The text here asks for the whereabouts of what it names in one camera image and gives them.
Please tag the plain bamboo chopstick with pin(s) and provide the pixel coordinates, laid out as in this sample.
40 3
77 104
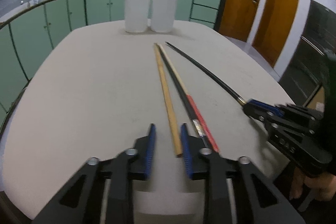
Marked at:
168 100

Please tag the person's right hand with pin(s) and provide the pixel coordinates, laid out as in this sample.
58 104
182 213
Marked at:
321 186

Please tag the black chopstick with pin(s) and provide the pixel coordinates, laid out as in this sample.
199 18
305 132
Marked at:
181 54
176 83

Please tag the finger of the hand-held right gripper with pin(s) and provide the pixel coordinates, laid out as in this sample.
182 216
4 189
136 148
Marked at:
262 106
256 113

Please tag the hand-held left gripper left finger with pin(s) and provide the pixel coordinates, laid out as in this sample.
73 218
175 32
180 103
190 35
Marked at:
151 145

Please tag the white plastic utensil holder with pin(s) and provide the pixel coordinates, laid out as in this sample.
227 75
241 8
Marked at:
149 11

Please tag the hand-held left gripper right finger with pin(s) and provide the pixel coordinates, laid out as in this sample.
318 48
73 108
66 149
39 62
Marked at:
185 150

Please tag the green base cabinets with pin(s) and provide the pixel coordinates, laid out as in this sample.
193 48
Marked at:
57 16

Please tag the plain wooden door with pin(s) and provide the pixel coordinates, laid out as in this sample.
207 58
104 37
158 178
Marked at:
278 16

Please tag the cardboard box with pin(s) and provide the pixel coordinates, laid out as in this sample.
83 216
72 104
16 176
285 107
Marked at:
316 99

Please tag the black glass cabinet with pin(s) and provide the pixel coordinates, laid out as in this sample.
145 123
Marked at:
307 50

